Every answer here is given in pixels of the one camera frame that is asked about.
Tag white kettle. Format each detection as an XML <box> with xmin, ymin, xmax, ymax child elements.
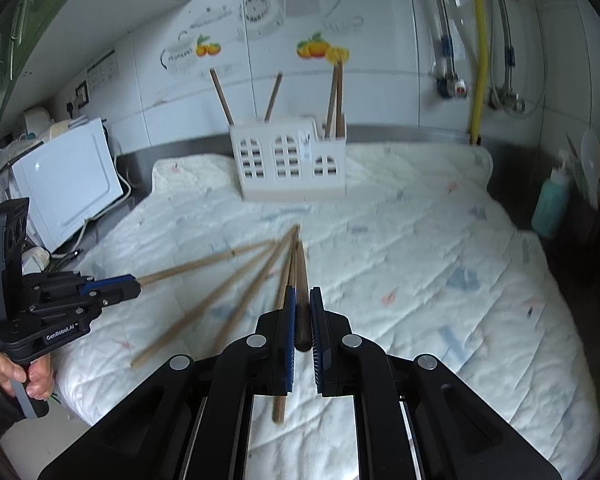
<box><xmin>20</xmin><ymin>106</ymin><xmax>56</xmax><ymax>137</ymax></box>

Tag yellow gas hose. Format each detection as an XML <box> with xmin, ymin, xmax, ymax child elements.
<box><xmin>469</xmin><ymin>0</ymin><xmax>489</xmax><ymax>144</ymax></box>

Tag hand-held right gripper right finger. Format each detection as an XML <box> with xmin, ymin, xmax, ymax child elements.
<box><xmin>309</xmin><ymin>286</ymin><xmax>563</xmax><ymax>480</ymax></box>

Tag white microwave oven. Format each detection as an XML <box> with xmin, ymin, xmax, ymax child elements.
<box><xmin>10</xmin><ymin>117</ymin><xmax>126</xmax><ymax>253</ymax></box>

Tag cream house-shaped utensil holder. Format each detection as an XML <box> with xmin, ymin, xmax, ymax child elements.
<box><xmin>229</xmin><ymin>114</ymin><xmax>348</xmax><ymax>201</ymax></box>

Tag white rice paddle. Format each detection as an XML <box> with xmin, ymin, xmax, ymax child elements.
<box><xmin>580</xmin><ymin>130</ymin><xmax>600</xmax><ymax>196</ymax></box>

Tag dark wooden chopstick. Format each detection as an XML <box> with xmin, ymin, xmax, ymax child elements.
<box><xmin>294</xmin><ymin>240</ymin><xmax>313</xmax><ymax>352</ymax></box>

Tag black utensil pot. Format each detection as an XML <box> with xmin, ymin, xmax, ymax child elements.
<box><xmin>572</xmin><ymin>185</ymin><xmax>600</xmax><ymax>273</ymax></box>

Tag braided metal hose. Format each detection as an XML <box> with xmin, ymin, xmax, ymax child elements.
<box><xmin>422</xmin><ymin>0</ymin><xmax>456</xmax><ymax>86</ymax></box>
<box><xmin>487</xmin><ymin>0</ymin><xmax>517</xmax><ymax>101</ymax></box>

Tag cream cloth bundle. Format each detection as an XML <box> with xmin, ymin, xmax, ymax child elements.
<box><xmin>40</xmin><ymin>119</ymin><xmax>76</xmax><ymax>142</ymax></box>

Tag clear plastic bag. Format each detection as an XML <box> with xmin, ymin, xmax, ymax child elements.
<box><xmin>0</xmin><ymin>137</ymin><xmax>46</xmax><ymax>182</ymax></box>

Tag green wall cabinet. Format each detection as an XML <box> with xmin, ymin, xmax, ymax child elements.
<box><xmin>0</xmin><ymin>0</ymin><xmax>193</xmax><ymax>147</ymax></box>

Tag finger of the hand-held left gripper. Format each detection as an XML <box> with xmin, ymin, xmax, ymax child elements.
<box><xmin>87</xmin><ymin>282</ymin><xmax>142</xmax><ymax>307</ymax></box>
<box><xmin>79</xmin><ymin>274</ymin><xmax>137</xmax><ymax>295</ymax></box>

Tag quilted printed mat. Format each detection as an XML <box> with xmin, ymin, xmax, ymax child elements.
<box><xmin>55</xmin><ymin>142</ymin><xmax>600</xmax><ymax>480</ymax></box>

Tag pile of wooden chopsticks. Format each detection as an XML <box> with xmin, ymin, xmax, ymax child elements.
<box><xmin>131</xmin><ymin>224</ymin><xmax>301</xmax><ymax>425</ymax></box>

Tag person's left hand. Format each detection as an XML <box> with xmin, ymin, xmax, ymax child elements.
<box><xmin>0</xmin><ymin>352</ymin><xmax>56</xmax><ymax>402</ymax></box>

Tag metal water valve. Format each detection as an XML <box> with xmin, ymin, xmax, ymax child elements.
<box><xmin>490</xmin><ymin>87</ymin><xmax>527</xmax><ymax>114</ymax></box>
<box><xmin>434</xmin><ymin>72</ymin><xmax>469</xmax><ymax>102</ymax></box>

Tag white power cable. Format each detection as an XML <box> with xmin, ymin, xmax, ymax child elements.
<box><xmin>82</xmin><ymin>130</ymin><xmax>133</xmax><ymax>241</ymax></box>

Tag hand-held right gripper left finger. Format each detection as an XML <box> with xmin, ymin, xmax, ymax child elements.
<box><xmin>37</xmin><ymin>285</ymin><xmax>298</xmax><ymax>480</ymax></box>

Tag teal pump bottle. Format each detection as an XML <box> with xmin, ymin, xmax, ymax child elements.
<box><xmin>530</xmin><ymin>150</ymin><xmax>576</xmax><ymax>240</ymax></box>

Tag light wooden chopstick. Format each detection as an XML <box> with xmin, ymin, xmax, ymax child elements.
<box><xmin>139</xmin><ymin>240</ymin><xmax>277</xmax><ymax>288</ymax></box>

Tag wall notice sticker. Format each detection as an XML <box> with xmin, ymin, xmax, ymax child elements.
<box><xmin>86</xmin><ymin>50</ymin><xmax>118</xmax><ymax>93</ymax></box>

